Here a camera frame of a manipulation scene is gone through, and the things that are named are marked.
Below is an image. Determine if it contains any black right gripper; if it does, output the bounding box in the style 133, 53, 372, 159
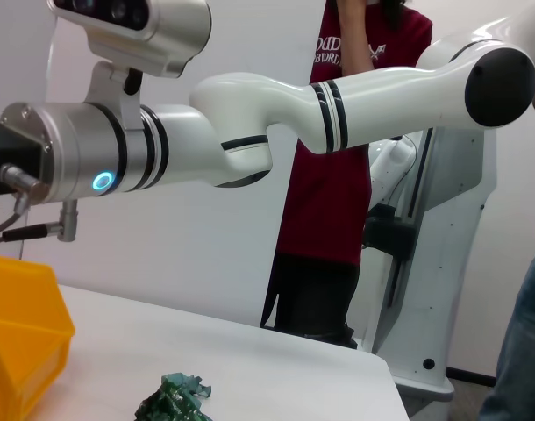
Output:
0, 122, 43, 196

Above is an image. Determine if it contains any green plastic wrapper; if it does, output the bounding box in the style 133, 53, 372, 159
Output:
133, 372, 212, 421

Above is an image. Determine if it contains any yellow plastic bin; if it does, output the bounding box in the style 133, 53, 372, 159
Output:
0, 253, 75, 421

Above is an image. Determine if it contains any person in red shirt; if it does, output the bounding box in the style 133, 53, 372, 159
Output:
260, 0, 434, 351

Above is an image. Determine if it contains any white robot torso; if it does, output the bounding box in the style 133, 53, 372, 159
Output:
367, 134, 420, 207

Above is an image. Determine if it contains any black lift carriage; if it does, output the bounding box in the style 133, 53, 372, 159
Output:
363, 203, 420, 262

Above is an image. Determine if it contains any grey-white lift column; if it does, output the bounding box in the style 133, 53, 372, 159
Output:
363, 125, 499, 403

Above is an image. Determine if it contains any person in blue jeans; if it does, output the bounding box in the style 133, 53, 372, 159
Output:
477, 68, 535, 421

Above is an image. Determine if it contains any right wrist cable with plugs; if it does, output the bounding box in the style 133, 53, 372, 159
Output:
0, 164, 80, 246

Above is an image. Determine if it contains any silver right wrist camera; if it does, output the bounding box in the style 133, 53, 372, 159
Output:
46, 0, 212, 132

